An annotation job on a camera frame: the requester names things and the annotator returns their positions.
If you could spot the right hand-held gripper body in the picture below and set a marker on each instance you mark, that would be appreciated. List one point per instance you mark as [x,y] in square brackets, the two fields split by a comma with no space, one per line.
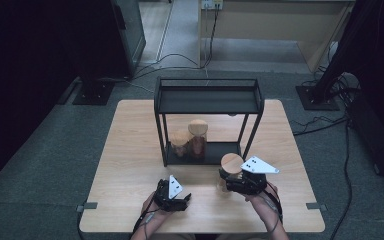
[251,181]

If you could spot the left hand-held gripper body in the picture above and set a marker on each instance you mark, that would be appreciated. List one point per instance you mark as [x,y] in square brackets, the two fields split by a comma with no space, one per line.
[175,186]

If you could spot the glass jar pale contents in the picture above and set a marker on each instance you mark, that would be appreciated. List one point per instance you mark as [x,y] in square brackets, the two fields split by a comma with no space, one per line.
[232,163]

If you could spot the short glass jar round nuts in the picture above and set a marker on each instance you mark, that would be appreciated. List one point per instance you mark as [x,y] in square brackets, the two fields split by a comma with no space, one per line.
[179,138]

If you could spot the tall glass jar red berries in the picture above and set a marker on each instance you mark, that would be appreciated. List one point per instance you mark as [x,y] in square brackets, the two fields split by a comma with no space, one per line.
[198,127]

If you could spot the black metal shelf rack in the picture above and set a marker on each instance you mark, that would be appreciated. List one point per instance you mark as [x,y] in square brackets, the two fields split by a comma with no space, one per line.
[210,100]

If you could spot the person's right hand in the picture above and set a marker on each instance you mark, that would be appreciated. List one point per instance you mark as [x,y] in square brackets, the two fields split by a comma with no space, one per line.
[260,201]

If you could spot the grey table edge clip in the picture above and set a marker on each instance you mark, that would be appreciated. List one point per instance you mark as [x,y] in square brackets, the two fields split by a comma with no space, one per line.
[87,206]
[316,206]

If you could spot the black stand square base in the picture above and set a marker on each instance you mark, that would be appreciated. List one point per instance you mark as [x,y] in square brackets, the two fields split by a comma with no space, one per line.
[93,93]

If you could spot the black equipment box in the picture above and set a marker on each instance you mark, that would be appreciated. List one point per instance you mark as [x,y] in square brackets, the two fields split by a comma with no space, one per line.
[376,136]

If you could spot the white power strip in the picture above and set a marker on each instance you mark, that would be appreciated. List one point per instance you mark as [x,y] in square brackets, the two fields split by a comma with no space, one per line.
[212,4]

